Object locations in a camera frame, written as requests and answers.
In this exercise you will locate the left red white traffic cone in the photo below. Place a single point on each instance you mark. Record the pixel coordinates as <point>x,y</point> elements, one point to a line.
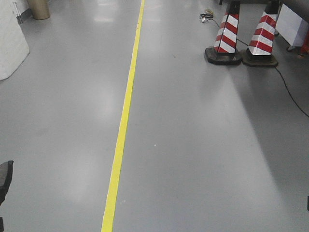
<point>224,51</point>

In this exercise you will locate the cardboard tube bin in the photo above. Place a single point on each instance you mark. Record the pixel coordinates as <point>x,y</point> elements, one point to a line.
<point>39,9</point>

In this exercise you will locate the white board on wheels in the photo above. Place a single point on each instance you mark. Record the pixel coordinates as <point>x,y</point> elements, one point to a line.
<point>291,27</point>

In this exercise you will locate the right red white traffic cone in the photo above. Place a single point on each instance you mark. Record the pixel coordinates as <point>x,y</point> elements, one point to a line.
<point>259,50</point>

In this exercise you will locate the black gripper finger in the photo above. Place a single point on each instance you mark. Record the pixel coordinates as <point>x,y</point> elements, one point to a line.
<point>6,172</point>

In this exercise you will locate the red white traffic cone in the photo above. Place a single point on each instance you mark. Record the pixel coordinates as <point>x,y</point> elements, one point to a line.
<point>224,51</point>
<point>259,50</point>

